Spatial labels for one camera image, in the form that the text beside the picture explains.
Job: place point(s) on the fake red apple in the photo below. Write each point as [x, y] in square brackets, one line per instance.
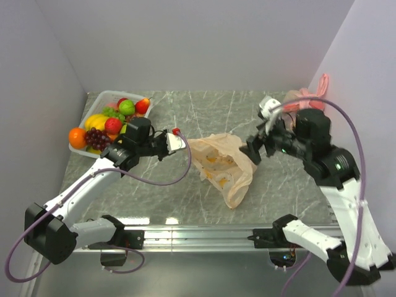
[121, 100]

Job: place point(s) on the fake red strawberry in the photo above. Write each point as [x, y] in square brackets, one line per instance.
[113, 125]

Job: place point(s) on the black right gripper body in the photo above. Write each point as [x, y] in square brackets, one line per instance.
[282, 138]

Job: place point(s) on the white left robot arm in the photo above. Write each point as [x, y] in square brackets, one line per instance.
[53, 230]

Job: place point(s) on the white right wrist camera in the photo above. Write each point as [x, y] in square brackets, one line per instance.
[269, 111]

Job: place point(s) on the fake red pear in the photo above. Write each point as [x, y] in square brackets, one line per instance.
[142, 106]

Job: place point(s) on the fake purple grape bunch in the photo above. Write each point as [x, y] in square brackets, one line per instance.
[97, 140]

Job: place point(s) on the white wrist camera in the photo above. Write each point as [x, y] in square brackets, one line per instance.
[269, 111]
[174, 143]

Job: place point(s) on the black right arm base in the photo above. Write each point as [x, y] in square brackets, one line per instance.
[282, 253]

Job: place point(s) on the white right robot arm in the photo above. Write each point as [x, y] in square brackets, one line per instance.
[336, 173]

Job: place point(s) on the translucent orange plastic bag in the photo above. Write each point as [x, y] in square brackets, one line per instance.
[219, 160]

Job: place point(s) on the white plastic fruit basket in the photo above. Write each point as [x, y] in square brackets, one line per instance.
[104, 98]

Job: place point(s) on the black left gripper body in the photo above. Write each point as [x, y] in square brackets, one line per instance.
[154, 146]

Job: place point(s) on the fake orange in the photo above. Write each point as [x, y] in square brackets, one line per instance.
[77, 138]

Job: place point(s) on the fake green grape bunch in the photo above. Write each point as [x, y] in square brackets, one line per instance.
[113, 113]

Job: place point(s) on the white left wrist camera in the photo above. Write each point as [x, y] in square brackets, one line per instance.
[174, 143]

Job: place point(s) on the fake yellow banana bunch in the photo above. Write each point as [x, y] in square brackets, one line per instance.
[96, 121]

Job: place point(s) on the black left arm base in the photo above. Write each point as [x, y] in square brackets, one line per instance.
[115, 255]

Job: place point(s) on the pink tied fruit bag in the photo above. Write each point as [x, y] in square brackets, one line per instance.
[296, 100]

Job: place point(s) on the fake green apple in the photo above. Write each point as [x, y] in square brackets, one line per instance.
[127, 107]

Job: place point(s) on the aluminium table edge rail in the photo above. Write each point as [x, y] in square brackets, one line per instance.
[212, 260]

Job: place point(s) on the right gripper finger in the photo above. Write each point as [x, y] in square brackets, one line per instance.
[253, 155]
[255, 142]

